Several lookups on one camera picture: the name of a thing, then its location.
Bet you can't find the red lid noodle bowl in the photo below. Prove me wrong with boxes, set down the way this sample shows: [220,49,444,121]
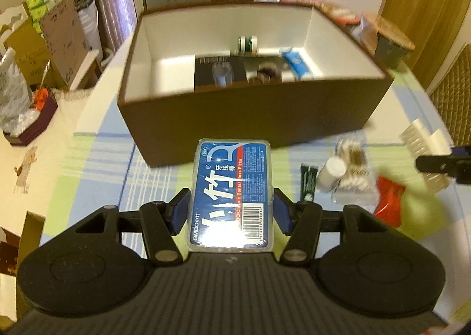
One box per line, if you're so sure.
[281,0,363,26]

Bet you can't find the maroon tray box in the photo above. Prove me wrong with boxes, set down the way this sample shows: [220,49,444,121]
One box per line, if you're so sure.
[4,86,59,146]

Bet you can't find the white wooden board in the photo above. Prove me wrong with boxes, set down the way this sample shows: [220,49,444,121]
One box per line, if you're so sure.
[70,49,102,90]

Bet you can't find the brown open cardboard box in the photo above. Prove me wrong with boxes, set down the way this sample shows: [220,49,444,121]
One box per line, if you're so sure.
[0,211,47,277]

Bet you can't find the cotton swab pack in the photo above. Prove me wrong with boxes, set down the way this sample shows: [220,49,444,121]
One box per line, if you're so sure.
[331,138,379,203]

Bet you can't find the red packet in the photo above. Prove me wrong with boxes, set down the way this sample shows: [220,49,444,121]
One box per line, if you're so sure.
[373,176,405,227]

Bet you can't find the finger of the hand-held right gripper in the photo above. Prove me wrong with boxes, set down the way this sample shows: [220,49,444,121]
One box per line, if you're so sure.
[416,146,471,184]

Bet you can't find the green blister card with bottle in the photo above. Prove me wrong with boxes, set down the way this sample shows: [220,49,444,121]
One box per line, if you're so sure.
[231,36,280,57]

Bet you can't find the small black tube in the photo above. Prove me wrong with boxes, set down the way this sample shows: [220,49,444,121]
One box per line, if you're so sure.
[300,163,319,203]

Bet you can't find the black shaver box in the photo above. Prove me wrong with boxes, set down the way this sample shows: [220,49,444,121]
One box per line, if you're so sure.
[194,55,247,87]

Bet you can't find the blue floss pick box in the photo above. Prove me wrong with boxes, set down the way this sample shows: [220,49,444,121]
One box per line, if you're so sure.
[186,138,276,253]

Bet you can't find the quilted chair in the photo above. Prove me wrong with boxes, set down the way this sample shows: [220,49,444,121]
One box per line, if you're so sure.
[429,46,471,148]

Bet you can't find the green tissue packs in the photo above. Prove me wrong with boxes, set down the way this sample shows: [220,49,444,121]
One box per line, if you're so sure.
[26,0,59,34]

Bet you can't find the orange trinket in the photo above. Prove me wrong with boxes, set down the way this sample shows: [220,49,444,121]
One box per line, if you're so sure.
[32,86,50,109]

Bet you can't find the small white bottle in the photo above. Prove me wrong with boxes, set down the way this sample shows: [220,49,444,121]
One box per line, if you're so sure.
[317,157,347,192]

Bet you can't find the cream printed cloth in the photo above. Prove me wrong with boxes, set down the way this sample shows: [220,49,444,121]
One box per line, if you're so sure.
[0,88,96,321]

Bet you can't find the brown storage box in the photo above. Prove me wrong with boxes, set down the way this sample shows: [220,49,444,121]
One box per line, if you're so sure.
[117,1,394,168]

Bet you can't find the white bucket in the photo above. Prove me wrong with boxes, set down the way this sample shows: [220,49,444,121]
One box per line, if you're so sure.
[77,4,102,59]

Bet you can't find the checkered cloth desktop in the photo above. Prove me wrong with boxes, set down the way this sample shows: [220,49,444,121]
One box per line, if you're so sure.
[40,26,471,324]

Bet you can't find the metal spoon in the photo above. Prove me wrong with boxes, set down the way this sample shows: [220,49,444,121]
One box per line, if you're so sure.
[39,60,50,89]

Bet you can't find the wooden door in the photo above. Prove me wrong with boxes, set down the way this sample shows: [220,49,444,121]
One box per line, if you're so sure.
[379,0,471,90]

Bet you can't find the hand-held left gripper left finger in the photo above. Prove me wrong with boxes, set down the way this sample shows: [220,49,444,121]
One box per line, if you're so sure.
[74,189,192,266]

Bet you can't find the blue cream tube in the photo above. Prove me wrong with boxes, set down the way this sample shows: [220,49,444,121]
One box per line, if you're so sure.
[280,48,313,81]

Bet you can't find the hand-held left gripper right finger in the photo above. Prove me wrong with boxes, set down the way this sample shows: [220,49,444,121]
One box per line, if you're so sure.
[274,188,392,266]

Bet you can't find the white chair back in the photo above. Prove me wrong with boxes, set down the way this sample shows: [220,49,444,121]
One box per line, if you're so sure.
[0,4,28,41]

